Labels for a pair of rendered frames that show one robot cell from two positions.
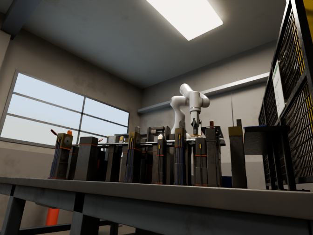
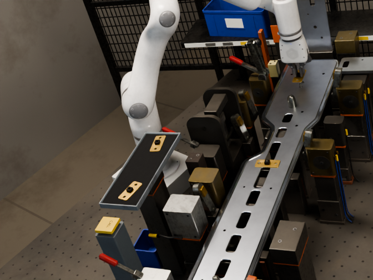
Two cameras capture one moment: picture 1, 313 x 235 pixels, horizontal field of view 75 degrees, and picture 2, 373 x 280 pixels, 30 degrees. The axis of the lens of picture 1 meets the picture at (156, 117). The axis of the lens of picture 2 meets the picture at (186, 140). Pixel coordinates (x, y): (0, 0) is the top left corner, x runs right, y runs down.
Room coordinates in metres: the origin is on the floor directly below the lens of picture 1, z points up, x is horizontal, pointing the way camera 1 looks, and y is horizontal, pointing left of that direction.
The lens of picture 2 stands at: (1.54, 2.03, 2.48)
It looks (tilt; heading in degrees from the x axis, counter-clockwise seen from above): 34 degrees down; 280
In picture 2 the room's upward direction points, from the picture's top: 18 degrees counter-clockwise
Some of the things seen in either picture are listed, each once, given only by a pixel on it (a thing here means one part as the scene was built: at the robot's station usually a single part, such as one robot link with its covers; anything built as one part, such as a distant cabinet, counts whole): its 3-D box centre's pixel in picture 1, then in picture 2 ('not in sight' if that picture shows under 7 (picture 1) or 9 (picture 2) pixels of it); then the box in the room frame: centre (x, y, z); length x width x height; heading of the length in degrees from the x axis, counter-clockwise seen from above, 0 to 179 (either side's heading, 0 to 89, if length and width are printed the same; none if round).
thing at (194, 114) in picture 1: (195, 118); (293, 46); (1.46, -0.29, 1.18); 0.10 x 0.07 x 0.11; 158
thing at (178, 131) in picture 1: (180, 156); (358, 122); (1.28, -0.16, 0.87); 0.12 x 0.07 x 0.35; 158
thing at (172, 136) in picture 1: (172, 158); not in sight; (1.75, -0.15, 0.91); 0.07 x 0.05 x 0.42; 158
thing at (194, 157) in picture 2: not in sight; (207, 200); (1.87, 0.15, 0.90); 0.05 x 0.05 x 0.40; 68
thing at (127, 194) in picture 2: not in sight; (130, 189); (2.07, 0.33, 1.17); 0.08 x 0.04 x 0.01; 54
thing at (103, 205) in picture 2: (133, 135); (142, 168); (2.03, 0.23, 1.16); 0.37 x 0.14 x 0.02; 68
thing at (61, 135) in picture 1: (60, 156); not in sight; (1.67, 0.76, 0.88); 0.14 x 0.09 x 0.36; 158
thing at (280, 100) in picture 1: (279, 90); not in sight; (1.16, -0.77, 1.30); 0.23 x 0.02 x 0.31; 158
